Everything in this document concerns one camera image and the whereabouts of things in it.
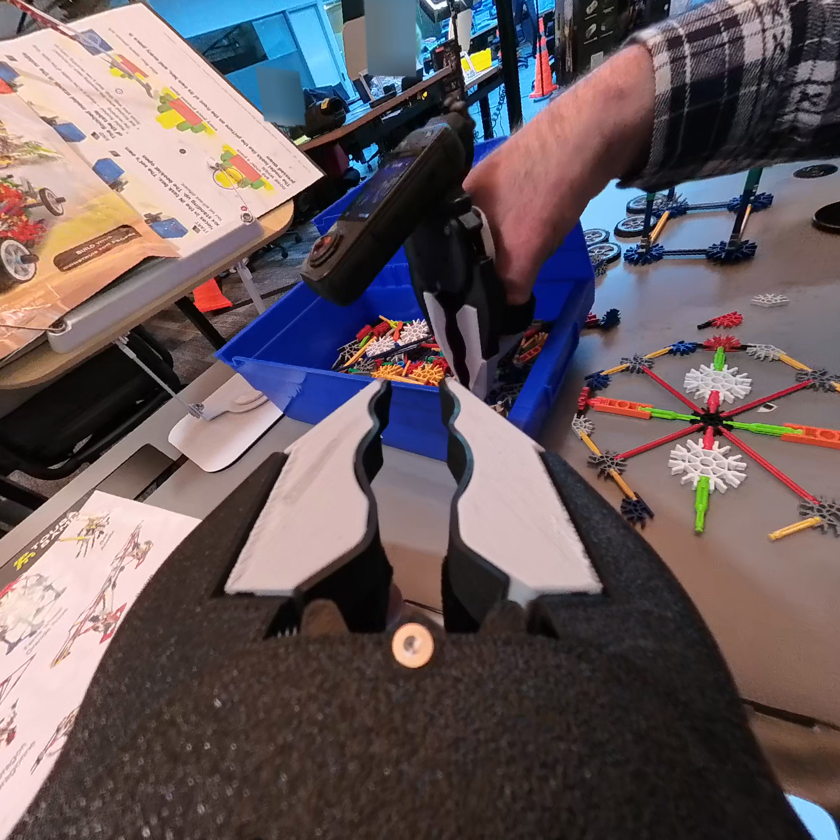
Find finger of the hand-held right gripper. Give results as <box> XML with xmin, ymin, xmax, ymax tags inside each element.
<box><xmin>424</xmin><ymin>292</ymin><xmax>464</xmax><ymax>383</ymax></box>
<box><xmin>456</xmin><ymin>307</ymin><xmax>490</xmax><ymax>397</ymax></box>

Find blue plastic parts bin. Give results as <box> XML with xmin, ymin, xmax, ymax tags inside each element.
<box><xmin>215</xmin><ymin>223</ymin><xmax>597</xmax><ymax>462</ymax></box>

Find person's right forearm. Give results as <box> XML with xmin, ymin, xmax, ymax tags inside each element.
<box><xmin>574</xmin><ymin>0</ymin><xmax>840</xmax><ymax>198</ymax></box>

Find colourful toy rod wheel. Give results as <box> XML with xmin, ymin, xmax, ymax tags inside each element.
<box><xmin>571</xmin><ymin>335</ymin><xmax>840</xmax><ymax>542</ymax></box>

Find open colourful instruction manual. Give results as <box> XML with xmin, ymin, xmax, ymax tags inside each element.
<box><xmin>0</xmin><ymin>0</ymin><xmax>324</xmax><ymax>363</ymax></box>

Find pile of colourful toy pieces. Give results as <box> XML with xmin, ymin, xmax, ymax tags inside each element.
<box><xmin>333</xmin><ymin>316</ymin><xmax>550</xmax><ymax>414</ymax></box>

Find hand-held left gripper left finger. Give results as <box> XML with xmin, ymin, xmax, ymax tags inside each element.
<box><xmin>225</xmin><ymin>379</ymin><xmax>393</xmax><ymax>632</ymax></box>

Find white document stand base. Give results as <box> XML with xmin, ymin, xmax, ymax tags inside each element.
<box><xmin>115</xmin><ymin>336</ymin><xmax>284</xmax><ymax>473</ymax></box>

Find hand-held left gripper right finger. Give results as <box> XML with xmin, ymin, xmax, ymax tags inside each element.
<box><xmin>440</xmin><ymin>379</ymin><xmax>603</xmax><ymax>632</ymax></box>

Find dark grey snowflake connector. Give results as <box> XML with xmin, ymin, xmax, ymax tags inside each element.
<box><xmin>798</xmin><ymin>499</ymin><xmax>840</xmax><ymax>534</ymax></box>

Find black carton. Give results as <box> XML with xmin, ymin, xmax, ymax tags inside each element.
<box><xmin>558</xmin><ymin>0</ymin><xmax>660</xmax><ymax>85</ymax></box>

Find white instruction sheets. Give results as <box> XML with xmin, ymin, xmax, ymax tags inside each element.
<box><xmin>0</xmin><ymin>489</ymin><xmax>202</xmax><ymax>821</ymax></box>

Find grey document board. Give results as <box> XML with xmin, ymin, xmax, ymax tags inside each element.
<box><xmin>46</xmin><ymin>197</ymin><xmax>296</xmax><ymax>355</ymax></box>

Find toy car frame with wheels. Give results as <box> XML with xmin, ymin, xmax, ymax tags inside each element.
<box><xmin>583</xmin><ymin>167</ymin><xmax>775</xmax><ymax>277</ymax></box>

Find wooden workbench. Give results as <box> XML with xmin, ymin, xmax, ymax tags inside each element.
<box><xmin>298</xmin><ymin>62</ymin><xmax>503</xmax><ymax>155</ymax></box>

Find person's right hand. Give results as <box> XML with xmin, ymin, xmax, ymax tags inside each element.
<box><xmin>462</xmin><ymin>98</ymin><xmax>595</xmax><ymax>307</ymax></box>

